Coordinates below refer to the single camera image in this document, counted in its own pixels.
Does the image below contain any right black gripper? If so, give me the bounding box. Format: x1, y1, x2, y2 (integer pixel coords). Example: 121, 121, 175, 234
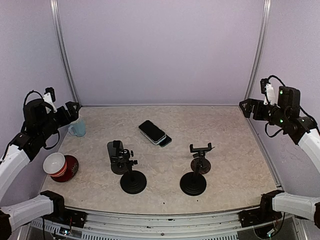
240, 97, 289, 128

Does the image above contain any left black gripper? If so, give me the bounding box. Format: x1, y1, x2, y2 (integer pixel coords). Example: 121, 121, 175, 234
38, 101, 79, 141

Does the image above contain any plate phone stand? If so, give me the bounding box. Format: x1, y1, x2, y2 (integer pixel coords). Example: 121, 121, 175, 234
190, 157, 211, 175
106, 140, 128, 175

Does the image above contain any blue case phone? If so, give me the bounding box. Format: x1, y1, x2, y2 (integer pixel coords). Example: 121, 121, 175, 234
158, 135, 172, 148

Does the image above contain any black clamp phone stand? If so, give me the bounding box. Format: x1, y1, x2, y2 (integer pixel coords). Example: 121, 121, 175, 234
179, 142, 214, 196
119, 148, 147, 195

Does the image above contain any clear case phone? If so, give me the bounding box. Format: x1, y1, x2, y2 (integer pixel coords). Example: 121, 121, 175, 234
140, 131, 167, 145

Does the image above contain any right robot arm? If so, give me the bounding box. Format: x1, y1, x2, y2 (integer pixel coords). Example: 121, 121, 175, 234
239, 83, 320, 226

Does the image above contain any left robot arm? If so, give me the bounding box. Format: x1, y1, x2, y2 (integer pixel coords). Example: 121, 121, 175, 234
0, 98, 80, 240

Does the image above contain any top black phone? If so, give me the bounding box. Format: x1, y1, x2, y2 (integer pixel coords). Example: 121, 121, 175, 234
138, 120, 165, 142

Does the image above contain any light blue mug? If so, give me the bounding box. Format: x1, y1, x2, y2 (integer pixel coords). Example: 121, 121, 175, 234
68, 117, 86, 137

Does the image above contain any dark red saucer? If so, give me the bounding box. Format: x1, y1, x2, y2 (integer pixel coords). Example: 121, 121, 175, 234
51, 155, 79, 183

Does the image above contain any white and red bowl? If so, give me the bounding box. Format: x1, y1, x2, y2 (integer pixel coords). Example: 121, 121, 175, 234
42, 152, 67, 177

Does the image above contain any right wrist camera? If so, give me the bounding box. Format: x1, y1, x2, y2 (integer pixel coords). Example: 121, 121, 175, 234
260, 78, 276, 106

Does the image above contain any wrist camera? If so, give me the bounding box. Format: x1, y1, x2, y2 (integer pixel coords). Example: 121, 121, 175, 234
43, 87, 57, 113
260, 78, 276, 106

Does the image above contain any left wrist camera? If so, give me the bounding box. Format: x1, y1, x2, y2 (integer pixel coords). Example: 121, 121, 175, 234
43, 87, 57, 113

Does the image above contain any right aluminium frame post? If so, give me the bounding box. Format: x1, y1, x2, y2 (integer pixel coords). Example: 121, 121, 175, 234
244, 0, 272, 99

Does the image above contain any aluminium frame post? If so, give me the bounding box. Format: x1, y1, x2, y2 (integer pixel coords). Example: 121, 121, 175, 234
49, 0, 81, 104
244, 0, 272, 99

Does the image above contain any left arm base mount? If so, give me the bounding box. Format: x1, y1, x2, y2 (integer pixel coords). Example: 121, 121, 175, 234
44, 208, 87, 229

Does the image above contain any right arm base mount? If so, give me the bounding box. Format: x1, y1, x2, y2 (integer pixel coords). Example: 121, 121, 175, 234
238, 208, 283, 228

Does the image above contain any left aluminium frame post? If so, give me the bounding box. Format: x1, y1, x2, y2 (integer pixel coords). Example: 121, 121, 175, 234
49, 0, 81, 104

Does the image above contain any front aluminium rail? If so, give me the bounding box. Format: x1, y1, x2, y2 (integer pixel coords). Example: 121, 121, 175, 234
18, 204, 308, 240

